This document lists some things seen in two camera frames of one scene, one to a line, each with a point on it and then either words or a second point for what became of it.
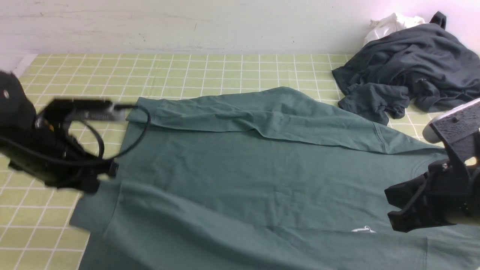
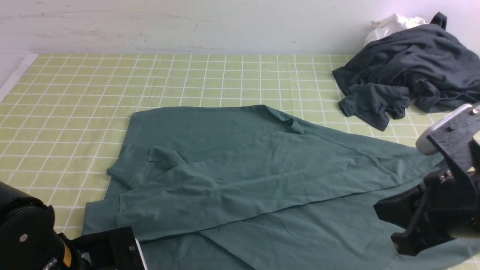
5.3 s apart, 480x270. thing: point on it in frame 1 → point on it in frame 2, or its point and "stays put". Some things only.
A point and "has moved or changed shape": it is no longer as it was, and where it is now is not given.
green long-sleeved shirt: [263, 179] has moved or changed shape
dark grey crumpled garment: [424, 66] stays put
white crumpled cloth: [377, 30] stays put
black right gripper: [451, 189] → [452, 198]
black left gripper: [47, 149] → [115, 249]
